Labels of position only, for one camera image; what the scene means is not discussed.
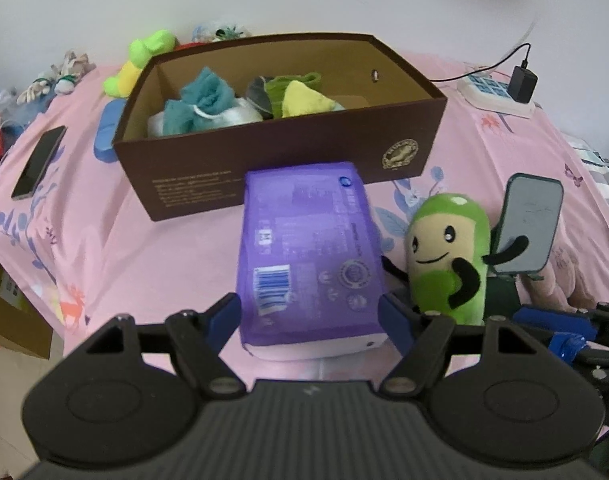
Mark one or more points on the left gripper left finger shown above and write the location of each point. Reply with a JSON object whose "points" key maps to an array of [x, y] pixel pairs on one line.
{"points": [[221, 320]]}

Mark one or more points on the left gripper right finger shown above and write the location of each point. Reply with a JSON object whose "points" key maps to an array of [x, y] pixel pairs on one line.
{"points": [[400, 322]]}

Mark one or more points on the pink plush bear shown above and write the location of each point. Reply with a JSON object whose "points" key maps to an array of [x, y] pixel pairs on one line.
{"points": [[560, 285]]}

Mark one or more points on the green pickle plush toy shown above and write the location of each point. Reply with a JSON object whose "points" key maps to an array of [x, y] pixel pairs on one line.
{"points": [[447, 247]]}

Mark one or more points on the white fluffy towel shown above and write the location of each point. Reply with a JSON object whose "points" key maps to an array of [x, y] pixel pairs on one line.
{"points": [[219, 117]]}

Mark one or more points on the teal mesh bath sponge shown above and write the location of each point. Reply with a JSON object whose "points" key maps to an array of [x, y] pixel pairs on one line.
{"points": [[200, 101]]}

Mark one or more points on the yellow cloth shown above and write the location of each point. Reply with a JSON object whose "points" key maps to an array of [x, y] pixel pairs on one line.
{"points": [[306, 102]]}

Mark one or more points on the lime green cloth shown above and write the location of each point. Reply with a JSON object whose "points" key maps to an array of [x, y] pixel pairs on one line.
{"points": [[276, 87]]}

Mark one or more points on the purple tissue pack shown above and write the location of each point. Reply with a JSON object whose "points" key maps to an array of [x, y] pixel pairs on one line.
{"points": [[309, 271]]}

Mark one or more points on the pink bed sheet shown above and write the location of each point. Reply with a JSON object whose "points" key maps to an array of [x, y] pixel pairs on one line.
{"points": [[83, 249]]}

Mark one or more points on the brown cardboard box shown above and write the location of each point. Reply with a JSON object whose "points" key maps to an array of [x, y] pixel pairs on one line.
{"points": [[389, 117]]}

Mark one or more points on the blue glasses case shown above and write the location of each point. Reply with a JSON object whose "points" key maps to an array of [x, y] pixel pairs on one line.
{"points": [[106, 130]]}

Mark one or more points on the brown cardboard carton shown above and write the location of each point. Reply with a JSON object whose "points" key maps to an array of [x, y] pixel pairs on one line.
{"points": [[22, 328]]}

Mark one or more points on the black smartphone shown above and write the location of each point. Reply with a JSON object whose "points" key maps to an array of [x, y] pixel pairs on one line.
{"points": [[37, 164]]}

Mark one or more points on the white power strip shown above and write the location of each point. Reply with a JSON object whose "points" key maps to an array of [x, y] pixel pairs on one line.
{"points": [[486, 93]]}

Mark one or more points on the green yellow dinosaur plush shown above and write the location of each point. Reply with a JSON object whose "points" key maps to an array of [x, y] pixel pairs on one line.
{"points": [[141, 51]]}

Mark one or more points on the black power adapter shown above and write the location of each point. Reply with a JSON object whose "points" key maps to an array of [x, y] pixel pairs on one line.
{"points": [[522, 84]]}

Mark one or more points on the red plush toy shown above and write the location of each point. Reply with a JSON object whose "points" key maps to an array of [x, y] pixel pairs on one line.
{"points": [[189, 45]]}

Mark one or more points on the panda plush toy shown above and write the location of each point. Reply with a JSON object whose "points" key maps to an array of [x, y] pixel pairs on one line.
{"points": [[228, 32]]}

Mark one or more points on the beige rope toy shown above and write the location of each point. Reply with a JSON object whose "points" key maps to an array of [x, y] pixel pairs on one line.
{"points": [[61, 78]]}

